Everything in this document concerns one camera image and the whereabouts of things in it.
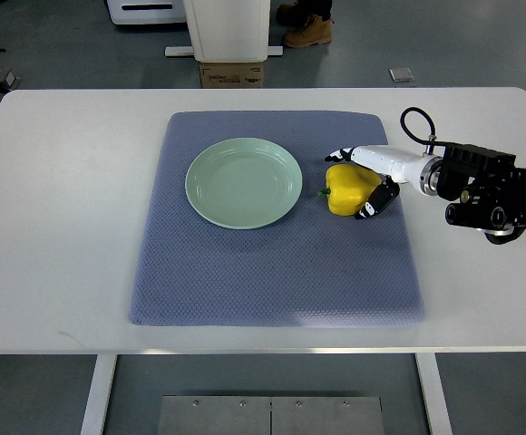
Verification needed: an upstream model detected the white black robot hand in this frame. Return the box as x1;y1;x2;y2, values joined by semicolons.
325;145;437;219

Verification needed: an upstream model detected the yellow bell pepper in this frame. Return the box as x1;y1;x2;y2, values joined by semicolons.
317;164;382;217

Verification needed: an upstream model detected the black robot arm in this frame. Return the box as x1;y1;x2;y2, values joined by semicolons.
400;107;526;245

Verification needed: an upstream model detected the light green plate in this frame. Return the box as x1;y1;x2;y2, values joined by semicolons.
185;138;303;230

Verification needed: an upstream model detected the grey floor tile piece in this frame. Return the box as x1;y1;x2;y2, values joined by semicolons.
388;67;415;83

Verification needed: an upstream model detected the tan work boot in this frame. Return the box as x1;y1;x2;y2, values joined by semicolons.
282;14;333;49

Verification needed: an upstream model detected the cardboard box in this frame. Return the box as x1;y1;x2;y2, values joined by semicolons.
199;62;264;89

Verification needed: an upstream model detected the right white table leg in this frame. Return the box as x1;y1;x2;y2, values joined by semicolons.
415;353;453;435

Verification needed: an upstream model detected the white table leg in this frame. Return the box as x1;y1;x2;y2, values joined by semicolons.
80;354;117;435
415;353;453;435

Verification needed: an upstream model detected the white cabinet with slot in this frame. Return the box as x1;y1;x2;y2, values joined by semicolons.
106;0;186;25

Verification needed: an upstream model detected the left white table leg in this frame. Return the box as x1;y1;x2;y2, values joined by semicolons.
80;354;117;435

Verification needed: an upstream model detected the white pedestal machine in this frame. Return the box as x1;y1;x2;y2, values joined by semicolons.
164;0;283;63

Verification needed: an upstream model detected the grey metal base plate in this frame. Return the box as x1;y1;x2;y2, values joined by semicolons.
158;396;385;434

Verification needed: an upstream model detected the grey metal bracket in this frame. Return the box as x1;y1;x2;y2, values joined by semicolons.
0;69;22;92

